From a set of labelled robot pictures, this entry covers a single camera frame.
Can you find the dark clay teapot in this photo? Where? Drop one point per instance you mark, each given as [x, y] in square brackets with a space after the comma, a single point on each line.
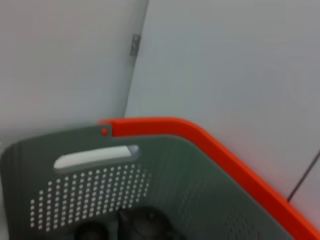
[147, 225]

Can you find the grey perforated storage bin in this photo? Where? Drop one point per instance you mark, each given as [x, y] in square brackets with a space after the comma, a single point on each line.
[175, 175]

